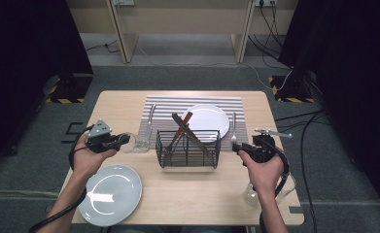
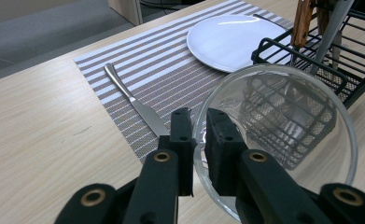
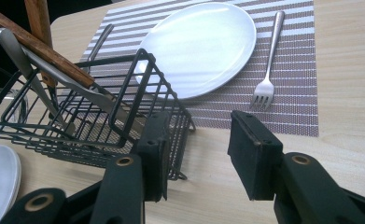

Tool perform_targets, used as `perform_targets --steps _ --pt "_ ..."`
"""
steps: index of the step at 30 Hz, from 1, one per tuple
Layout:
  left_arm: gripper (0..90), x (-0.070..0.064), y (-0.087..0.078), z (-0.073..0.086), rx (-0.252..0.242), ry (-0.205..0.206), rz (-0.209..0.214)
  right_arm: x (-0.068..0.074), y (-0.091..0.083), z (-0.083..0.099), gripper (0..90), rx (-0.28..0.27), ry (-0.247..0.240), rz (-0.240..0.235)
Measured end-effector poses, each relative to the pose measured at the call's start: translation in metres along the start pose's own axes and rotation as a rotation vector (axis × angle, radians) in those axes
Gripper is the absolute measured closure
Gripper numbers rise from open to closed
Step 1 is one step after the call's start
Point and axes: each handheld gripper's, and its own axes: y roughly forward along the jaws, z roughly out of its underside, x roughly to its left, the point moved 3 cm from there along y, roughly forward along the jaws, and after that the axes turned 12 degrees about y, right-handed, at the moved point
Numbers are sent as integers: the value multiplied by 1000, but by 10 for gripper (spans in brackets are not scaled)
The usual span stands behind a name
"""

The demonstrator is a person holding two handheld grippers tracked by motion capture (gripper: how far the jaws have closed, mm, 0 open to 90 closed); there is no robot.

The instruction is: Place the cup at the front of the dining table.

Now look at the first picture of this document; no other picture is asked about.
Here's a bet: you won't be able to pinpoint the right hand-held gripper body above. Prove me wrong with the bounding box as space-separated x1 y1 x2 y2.
242 127 294 164

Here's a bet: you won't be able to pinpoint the person's right hand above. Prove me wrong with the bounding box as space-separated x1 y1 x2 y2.
238 149 286 197

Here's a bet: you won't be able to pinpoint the person's left hand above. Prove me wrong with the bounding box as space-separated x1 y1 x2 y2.
72 134 118 178

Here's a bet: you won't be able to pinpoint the white floor cable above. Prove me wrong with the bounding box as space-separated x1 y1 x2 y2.
135 45 294 92

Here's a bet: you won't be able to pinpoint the light wooden desk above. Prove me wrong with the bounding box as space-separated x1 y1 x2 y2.
65 0 300 65

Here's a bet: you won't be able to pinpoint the wooden-handled knife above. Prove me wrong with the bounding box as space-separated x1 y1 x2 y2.
171 112 212 155
166 111 194 156

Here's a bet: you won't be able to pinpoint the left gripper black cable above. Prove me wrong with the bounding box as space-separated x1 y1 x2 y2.
28 124 97 233

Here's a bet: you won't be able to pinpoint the black wall socket cables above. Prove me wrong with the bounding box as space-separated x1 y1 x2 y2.
247 3 293 71

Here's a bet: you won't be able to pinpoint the black stand base striped tape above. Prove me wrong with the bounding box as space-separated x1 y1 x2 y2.
45 72 94 105
268 75 317 104

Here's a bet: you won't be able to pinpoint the long black floor cable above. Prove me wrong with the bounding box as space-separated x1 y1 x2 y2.
298 110 327 233

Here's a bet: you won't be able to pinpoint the silver fork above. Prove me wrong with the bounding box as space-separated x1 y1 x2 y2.
230 111 238 145

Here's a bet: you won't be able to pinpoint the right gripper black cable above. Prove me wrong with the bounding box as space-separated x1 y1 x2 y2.
259 147 292 233

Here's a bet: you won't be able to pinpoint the black wire cutlery basket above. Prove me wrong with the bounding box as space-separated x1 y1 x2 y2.
155 128 222 170

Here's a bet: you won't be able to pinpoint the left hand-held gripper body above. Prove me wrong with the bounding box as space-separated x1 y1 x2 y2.
86 118 123 154

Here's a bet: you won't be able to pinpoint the silver table knife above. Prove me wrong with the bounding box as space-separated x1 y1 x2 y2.
144 103 157 144

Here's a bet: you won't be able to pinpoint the white plate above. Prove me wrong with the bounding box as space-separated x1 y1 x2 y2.
181 103 230 144
78 164 143 227

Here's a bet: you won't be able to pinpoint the striped woven placemat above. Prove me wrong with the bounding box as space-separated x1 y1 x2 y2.
134 95 248 153

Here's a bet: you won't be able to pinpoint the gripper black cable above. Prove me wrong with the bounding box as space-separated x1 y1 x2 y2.
28 124 97 233
259 147 292 233

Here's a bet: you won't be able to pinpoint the short black floor cable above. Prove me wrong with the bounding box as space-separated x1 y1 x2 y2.
274 109 326 123

